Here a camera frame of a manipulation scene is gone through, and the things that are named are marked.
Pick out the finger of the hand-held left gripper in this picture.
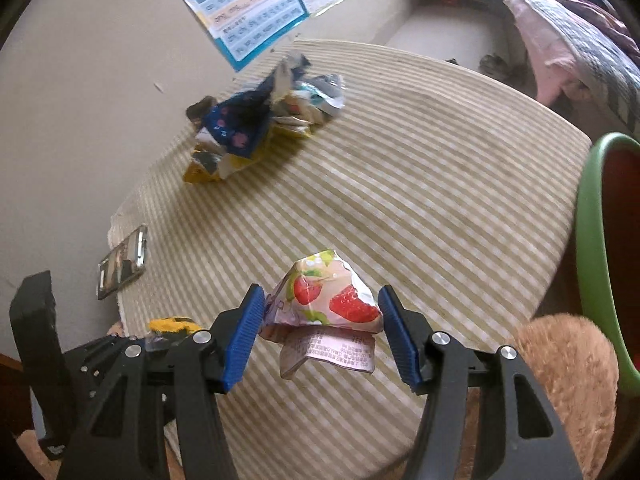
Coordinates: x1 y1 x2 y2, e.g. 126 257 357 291
64 332 151 411

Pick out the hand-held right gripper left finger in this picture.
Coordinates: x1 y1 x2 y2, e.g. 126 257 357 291
55 284 266 480

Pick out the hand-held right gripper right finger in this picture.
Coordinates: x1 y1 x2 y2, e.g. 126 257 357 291
377 285 586 480

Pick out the small yellow wrapper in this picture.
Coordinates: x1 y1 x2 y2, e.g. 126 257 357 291
149 316 200 335

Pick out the green waste bin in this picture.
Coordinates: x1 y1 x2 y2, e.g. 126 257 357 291
574 132 640 386

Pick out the brown wrapper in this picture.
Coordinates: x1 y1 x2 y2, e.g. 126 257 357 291
186 96 217 123

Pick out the smartphone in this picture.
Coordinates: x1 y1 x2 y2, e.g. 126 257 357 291
95 224 149 302

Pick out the striped beige tablecloth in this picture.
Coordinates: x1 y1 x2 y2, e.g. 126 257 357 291
107 37 593 480

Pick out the tan plush toy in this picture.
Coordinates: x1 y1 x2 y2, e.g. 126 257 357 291
515 312 621 480

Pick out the dark blue dotted wrapper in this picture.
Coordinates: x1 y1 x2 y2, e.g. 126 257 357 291
197 67 281 158

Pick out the silver crumpled wrapper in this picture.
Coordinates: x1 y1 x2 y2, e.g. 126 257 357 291
277 51 312 86

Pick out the bed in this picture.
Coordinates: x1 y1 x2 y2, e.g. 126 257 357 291
494 0 640 138

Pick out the purple quilt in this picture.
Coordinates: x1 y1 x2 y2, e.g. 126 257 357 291
535 0 640 53

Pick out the blue striped wall poster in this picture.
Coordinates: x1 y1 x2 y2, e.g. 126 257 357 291
152 0 312 73

